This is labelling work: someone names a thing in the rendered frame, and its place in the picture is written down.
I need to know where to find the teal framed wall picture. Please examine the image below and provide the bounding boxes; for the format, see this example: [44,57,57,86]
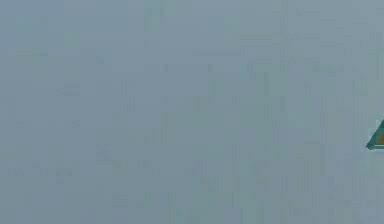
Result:
[365,119,384,151]

